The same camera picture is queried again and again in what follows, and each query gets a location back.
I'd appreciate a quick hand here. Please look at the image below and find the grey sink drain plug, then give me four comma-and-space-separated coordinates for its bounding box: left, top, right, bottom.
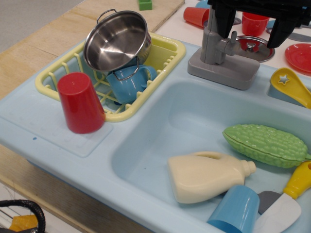
258, 191, 281, 215

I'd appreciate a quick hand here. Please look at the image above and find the yellow handled toy knife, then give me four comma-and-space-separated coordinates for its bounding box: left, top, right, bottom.
253, 161, 311, 233

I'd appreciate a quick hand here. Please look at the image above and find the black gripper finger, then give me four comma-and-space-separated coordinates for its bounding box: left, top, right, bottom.
267, 19, 301, 48
211, 9, 236, 38

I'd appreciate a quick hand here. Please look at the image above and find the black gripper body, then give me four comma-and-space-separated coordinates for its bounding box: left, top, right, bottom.
208, 0, 311, 27

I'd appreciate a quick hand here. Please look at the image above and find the yellow object bottom left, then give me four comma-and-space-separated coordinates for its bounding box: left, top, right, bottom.
9, 215, 38, 232

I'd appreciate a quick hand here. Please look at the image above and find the black braided cable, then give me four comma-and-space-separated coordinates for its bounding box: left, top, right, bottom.
0, 199, 46, 233

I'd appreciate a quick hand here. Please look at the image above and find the cream toy detergent bottle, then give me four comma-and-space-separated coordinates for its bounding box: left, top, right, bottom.
168, 151, 256, 204

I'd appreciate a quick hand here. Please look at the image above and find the light blue toy sink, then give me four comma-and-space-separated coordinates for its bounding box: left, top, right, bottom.
0, 43, 311, 233

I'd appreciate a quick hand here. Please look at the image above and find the red cup lying down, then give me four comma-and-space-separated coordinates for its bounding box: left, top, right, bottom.
183, 7, 209, 28

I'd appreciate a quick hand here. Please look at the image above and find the red plastic cup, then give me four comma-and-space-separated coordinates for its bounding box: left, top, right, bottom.
57, 72, 105, 134

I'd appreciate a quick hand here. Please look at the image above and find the yellow star spoon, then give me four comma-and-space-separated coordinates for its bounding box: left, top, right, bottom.
270, 67, 311, 109

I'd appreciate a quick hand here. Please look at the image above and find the grey toy knife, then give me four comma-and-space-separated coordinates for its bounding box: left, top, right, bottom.
288, 33, 311, 43

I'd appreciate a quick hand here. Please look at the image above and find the green toy bitter gourd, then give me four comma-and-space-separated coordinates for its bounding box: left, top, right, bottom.
223, 124, 311, 168

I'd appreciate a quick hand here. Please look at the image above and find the grey toy faucet with lever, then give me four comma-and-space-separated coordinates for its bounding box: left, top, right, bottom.
188, 8, 260, 90

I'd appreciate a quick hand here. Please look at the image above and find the yellow dish rack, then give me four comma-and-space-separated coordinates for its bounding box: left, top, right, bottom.
35, 33, 186, 122

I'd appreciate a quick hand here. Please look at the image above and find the red plastic plate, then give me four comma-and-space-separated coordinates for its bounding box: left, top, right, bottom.
284, 43, 311, 76

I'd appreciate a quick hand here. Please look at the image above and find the red toy mug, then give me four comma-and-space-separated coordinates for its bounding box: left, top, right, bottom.
242, 12, 270, 37

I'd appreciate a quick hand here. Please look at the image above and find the green toy block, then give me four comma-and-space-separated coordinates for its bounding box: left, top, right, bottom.
138, 0, 153, 11

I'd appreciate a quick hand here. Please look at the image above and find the blue plastic cup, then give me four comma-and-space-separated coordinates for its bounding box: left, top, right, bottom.
207, 185, 260, 233

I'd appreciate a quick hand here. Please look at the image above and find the stainless steel pot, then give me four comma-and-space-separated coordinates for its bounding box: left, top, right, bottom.
83, 9, 152, 73

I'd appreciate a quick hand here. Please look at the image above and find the steel pot lid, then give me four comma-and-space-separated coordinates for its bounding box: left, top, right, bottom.
236, 35, 275, 63

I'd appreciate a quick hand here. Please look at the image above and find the blue toy mug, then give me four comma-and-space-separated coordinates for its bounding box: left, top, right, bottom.
106, 65, 157, 104

